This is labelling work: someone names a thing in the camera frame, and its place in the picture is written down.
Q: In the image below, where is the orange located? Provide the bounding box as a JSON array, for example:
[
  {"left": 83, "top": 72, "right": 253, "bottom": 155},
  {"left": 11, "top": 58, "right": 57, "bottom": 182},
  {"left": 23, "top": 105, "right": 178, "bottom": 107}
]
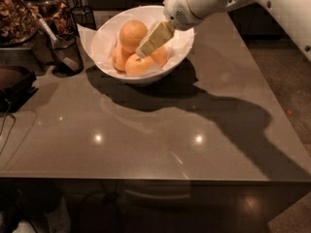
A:
[
  {"left": 151, "top": 46, "right": 167, "bottom": 67},
  {"left": 125, "top": 53, "right": 155, "bottom": 77},
  {"left": 112, "top": 46, "right": 131, "bottom": 72},
  {"left": 119, "top": 20, "right": 148, "bottom": 53}
]

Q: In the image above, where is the white ceramic bowl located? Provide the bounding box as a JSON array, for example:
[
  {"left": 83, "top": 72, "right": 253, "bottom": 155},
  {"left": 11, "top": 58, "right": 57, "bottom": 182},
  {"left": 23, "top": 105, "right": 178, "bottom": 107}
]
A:
[{"left": 90, "top": 5, "right": 195, "bottom": 86}]

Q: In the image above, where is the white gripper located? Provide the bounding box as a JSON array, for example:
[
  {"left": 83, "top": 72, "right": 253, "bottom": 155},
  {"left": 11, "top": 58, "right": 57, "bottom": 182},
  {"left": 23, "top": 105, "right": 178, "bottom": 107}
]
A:
[{"left": 135, "top": 0, "right": 228, "bottom": 58}]

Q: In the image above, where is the black mesh cup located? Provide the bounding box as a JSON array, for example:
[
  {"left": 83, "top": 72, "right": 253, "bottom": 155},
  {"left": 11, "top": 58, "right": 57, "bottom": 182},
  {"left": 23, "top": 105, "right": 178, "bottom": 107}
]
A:
[
  {"left": 47, "top": 35, "right": 84, "bottom": 77},
  {"left": 70, "top": 5, "right": 96, "bottom": 34}
]

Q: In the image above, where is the black cable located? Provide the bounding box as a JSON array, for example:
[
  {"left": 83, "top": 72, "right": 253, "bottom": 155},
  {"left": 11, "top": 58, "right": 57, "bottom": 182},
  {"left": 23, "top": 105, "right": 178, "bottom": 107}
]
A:
[{"left": 0, "top": 98, "right": 17, "bottom": 155}]

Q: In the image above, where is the large glass snack jar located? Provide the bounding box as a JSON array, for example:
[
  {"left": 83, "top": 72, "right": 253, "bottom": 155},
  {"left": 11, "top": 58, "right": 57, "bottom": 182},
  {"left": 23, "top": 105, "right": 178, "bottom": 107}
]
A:
[{"left": 0, "top": 0, "right": 37, "bottom": 48}]

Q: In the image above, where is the black mesh cup rear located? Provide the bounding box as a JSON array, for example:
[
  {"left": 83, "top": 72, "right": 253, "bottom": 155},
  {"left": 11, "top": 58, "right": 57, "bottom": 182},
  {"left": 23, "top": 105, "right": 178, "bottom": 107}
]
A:
[{"left": 70, "top": 5, "right": 96, "bottom": 34}]

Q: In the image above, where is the white paper liner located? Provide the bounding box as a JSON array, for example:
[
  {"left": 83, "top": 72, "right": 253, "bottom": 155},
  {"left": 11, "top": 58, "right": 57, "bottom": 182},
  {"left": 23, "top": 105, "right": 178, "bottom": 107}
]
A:
[{"left": 76, "top": 11, "right": 197, "bottom": 79}]

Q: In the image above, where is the metal scoop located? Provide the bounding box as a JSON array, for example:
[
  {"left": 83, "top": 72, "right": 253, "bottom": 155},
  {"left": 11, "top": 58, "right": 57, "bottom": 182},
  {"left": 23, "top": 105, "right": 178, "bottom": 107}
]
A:
[{"left": 36, "top": 14, "right": 82, "bottom": 74}]

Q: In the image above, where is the black mesh cup front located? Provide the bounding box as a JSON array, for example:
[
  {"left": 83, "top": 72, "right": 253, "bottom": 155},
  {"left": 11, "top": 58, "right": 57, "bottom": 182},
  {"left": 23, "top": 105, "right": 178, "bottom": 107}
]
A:
[{"left": 47, "top": 35, "right": 84, "bottom": 77}]

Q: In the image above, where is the dark brown tray appliance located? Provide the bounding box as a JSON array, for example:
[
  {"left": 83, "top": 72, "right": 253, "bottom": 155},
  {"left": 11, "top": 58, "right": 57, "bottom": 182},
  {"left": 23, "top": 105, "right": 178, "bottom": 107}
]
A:
[{"left": 0, "top": 66, "right": 36, "bottom": 113}]

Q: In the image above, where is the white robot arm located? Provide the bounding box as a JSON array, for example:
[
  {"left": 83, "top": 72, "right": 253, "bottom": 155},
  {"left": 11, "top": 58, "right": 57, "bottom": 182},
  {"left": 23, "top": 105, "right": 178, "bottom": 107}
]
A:
[{"left": 136, "top": 0, "right": 311, "bottom": 60}]

